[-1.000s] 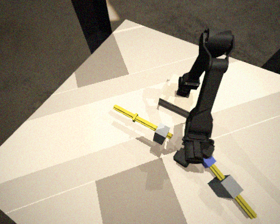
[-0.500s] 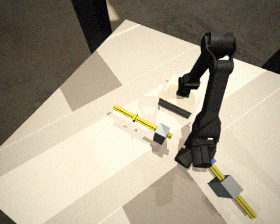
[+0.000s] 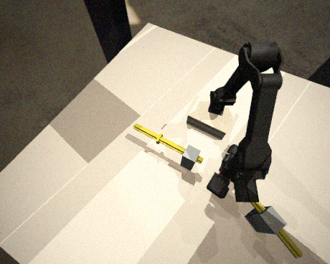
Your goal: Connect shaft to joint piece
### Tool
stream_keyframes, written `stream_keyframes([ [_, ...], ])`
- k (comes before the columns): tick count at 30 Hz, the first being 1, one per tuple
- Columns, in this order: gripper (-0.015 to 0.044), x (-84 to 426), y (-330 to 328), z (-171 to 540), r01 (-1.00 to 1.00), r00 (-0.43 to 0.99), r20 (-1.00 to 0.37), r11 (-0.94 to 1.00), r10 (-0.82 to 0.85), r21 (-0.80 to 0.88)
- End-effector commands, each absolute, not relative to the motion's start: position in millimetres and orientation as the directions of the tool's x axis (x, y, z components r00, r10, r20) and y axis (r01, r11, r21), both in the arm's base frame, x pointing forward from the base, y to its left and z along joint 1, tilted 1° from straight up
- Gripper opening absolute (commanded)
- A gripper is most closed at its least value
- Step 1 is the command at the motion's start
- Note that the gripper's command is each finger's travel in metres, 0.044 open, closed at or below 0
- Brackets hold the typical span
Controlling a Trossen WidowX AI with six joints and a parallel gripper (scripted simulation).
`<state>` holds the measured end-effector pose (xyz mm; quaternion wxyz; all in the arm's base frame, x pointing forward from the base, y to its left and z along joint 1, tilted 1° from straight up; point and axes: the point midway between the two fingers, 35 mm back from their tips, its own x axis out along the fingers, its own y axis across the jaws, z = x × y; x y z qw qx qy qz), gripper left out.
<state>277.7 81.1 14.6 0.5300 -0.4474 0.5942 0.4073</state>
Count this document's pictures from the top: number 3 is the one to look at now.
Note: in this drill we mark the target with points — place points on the olive yellow rectangular bar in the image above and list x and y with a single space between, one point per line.
189 155

